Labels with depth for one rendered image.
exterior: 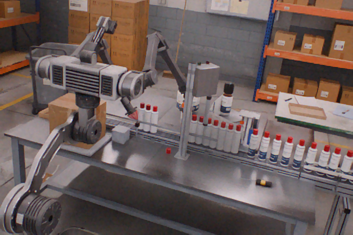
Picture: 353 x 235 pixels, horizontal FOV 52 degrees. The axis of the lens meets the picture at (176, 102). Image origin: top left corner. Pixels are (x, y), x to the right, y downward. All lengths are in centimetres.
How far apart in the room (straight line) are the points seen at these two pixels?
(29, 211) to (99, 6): 445
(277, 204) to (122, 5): 425
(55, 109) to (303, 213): 165
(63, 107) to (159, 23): 490
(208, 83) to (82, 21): 402
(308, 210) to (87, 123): 134
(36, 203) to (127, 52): 428
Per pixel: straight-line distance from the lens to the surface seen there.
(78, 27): 615
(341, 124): 375
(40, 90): 493
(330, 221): 298
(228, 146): 255
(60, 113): 252
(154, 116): 264
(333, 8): 594
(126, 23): 581
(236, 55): 689
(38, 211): 186
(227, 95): 306
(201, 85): 230
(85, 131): 207
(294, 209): 228
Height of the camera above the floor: 210
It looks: 22 degrees down
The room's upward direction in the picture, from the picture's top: 6 degrees clockwise
